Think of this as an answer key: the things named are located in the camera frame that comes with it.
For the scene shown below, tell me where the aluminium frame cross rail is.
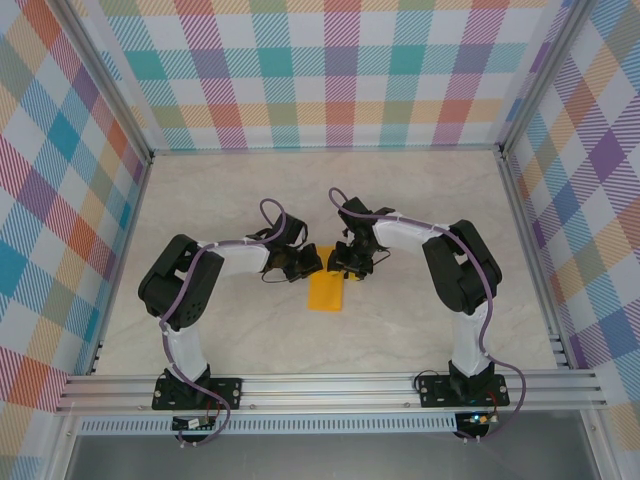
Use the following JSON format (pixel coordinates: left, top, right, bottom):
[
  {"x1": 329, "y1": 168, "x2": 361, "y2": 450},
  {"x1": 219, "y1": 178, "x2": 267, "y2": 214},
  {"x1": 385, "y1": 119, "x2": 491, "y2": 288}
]
[{"x1": 148, "y1": 143, "x2": 505, "y2": 157}]

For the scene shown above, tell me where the orange-yellow paper sheet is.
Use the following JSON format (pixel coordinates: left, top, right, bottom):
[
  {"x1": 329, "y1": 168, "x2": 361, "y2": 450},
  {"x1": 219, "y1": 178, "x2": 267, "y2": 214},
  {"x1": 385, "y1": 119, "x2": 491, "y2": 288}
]
[{"x1": 305, "y1": 244, "x2": 347, "y2": 314}]

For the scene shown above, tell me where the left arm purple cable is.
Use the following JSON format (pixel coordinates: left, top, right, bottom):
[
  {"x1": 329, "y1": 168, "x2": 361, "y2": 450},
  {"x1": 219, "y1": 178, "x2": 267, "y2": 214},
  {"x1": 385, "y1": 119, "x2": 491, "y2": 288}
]
[{"x1": 159, "y1": 198, "x2": 289, "y2": 447}]

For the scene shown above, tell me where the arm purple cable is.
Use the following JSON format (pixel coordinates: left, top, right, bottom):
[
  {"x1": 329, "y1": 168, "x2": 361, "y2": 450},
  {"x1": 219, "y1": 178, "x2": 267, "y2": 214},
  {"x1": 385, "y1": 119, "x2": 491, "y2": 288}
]
[
  {"x1": 327, "y1": 187, "x2": 528, "y2": 444},
  {"x1": 159, "y1": 198, "x2": 289, "y2": 447}
]

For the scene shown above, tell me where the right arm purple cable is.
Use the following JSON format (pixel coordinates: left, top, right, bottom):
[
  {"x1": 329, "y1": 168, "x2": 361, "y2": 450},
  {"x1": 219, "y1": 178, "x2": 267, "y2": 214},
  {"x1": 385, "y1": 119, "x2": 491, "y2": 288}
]
[{"x1": 327, "y1": 187, "x2": 528, "y2": 444}]

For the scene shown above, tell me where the aluminium frame post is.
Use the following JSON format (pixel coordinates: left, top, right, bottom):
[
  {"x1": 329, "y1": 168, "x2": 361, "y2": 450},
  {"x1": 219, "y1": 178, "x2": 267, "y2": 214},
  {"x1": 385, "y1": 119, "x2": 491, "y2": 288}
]
[
  {"x1": 57, "y1": 0, "x2": 154, "y2": 164},
  {"x1": 499, "y1": 0, "x2": 595, "y2": 157}
]

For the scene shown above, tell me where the long aluminium mounting rail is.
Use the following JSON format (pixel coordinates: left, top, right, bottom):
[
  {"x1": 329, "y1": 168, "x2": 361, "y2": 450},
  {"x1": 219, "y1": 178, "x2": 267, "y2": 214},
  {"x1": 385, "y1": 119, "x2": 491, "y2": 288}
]
[{"x1": 54, "y1": 369, "x2": 609, "y2": 414}]

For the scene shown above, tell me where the slotted grey cable duct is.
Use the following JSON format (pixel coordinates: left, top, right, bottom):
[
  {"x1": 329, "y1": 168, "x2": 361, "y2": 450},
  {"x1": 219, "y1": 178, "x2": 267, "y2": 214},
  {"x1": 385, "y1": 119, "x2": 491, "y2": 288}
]
[{"x1": 77, "y1": 417, "x2": 459, "y2": 435}]

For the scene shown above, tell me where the left gripper thin black cable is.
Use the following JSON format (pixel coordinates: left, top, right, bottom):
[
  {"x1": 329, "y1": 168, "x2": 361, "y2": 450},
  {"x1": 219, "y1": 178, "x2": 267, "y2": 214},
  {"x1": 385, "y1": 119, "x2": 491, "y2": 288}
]
[{"x1": 259, "y1": 269, "x2": 297, "y2": 288}]

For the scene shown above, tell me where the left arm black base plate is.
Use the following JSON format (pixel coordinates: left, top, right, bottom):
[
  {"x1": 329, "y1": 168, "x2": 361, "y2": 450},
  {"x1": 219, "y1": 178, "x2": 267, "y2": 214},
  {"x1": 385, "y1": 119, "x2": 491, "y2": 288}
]
[{"x1": 152, "y1": 375, "x2": 244, "y2": 411}]

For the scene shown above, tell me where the aluminium frame side rail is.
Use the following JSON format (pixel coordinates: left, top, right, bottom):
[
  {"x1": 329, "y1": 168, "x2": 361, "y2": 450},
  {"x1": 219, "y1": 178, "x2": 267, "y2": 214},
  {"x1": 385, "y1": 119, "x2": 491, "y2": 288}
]
[
  {"x1": 496, "y1": 149, "x2": 574, "y2": 371},
  {"x1": 87, "y1": 152, "x2": 157, "y2": 376}
]

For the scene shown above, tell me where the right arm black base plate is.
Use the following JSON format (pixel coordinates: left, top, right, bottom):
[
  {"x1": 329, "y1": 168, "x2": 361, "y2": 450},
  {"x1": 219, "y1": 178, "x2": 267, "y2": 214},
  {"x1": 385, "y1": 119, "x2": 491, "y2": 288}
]
[{"x1": 417, "y1": 372, "x2": 510, "y2": 409}]

